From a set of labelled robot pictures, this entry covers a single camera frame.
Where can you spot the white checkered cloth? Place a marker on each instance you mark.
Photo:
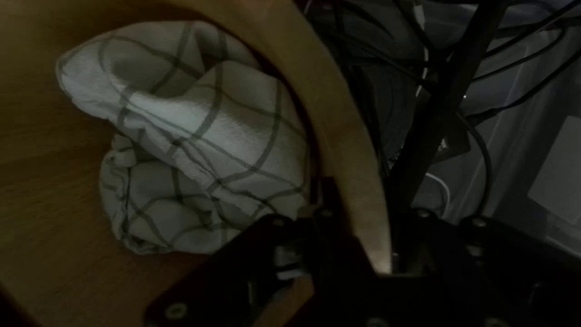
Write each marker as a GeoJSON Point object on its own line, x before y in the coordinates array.
{"type": "Point", "coordinates": [206, 134]}

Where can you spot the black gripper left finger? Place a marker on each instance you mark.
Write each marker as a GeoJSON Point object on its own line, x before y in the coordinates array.
{"type": "Point", "coordinates": [242, 279]}

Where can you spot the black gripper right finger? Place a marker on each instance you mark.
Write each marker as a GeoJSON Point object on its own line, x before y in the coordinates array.
{"type": "Point", "coordinates": [483, 279]}

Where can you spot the round wooden bowl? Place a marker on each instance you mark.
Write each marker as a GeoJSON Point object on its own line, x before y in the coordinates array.
{"type": "Point", "coordinates": [55, 212]}

